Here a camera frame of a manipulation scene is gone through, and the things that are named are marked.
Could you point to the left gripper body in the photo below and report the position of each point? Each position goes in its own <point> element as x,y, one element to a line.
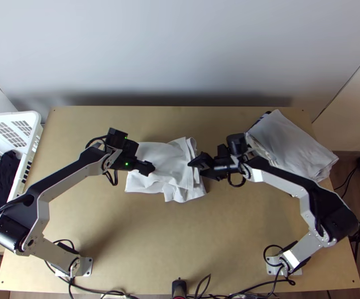
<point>137,165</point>

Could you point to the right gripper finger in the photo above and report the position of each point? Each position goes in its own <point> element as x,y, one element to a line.
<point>214,175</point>
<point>201,160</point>

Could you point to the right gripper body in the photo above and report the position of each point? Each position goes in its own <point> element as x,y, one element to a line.
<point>223,165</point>

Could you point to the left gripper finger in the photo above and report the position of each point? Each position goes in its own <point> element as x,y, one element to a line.
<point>148,168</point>

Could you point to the white t-shirt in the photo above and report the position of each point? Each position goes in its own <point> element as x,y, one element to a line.
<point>167,174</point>

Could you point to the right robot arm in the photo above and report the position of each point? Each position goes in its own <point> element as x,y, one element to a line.
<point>279,177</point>

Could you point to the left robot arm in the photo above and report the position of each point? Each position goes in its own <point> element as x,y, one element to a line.
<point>61,174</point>

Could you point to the pile of folded clothes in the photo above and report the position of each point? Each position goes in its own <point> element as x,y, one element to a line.
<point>291,143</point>

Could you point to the black garment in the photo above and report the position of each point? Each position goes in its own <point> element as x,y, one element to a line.
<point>4,174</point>

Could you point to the white laundry basket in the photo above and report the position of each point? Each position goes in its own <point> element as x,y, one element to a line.
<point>11,115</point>

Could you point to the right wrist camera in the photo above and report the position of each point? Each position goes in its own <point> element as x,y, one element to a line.
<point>222,151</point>

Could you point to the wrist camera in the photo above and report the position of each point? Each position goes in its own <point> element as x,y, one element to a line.
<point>132,149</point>
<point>222,151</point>

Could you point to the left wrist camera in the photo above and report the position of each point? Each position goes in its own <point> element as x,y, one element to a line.
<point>132,149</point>

